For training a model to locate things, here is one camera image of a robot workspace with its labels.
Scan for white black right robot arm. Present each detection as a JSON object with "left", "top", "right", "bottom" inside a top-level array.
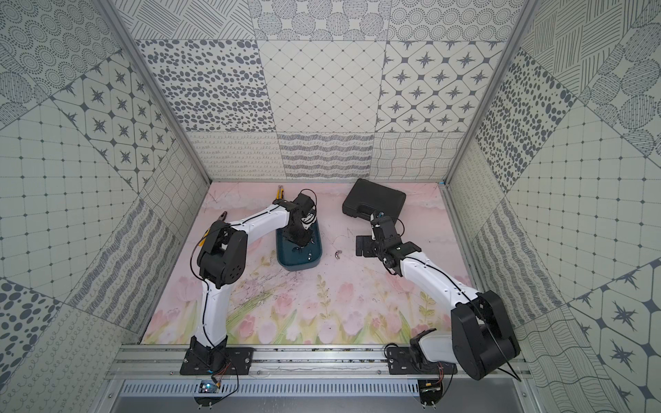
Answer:
[{"left": 356, "top": 212, "right": 521, "bottom": 380}]

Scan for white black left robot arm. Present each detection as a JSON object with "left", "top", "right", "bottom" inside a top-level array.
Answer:
[{"left": 194, "top": 192, "right": 318, "bottom": 350}]

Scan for teal plastic storage box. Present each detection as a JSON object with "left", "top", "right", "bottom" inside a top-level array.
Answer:
[{"left": 275, "top": 222, "right": 323, "bottom": 272}]

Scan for black plastic tool case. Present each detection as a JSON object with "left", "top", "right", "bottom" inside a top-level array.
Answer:
[{"left": 342, "top": 178, "right": 406, "bottom": 221}]

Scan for yellow black pliers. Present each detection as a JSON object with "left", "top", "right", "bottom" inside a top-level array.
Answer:
[{"left": 198, "top": 211, "right": 227, "bottom": 247}]

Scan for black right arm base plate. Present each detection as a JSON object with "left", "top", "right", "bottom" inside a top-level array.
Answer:
[{"left": 383, "top": 343, "right": 458, "bottom": 375}]

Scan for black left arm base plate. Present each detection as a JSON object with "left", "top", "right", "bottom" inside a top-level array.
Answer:
[{"left": 180, "top": 336, "right": 255, "bottom": 376}]

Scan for aluminium mounting rail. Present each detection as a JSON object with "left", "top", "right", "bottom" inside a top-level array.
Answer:
[{"left": 105, "top": 344, "right": 533, "bottom": 380}]

